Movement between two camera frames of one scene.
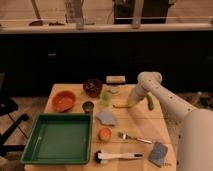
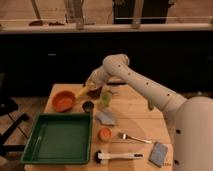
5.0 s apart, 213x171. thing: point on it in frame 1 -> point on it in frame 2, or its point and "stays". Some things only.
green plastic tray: x=60 y=138 stays
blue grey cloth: x=105 y=118 stays
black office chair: x=9 y=106 stays
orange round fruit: x=104 y=134 stays
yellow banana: x=121 y=107 -> x=84 y=90
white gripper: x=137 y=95 -> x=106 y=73
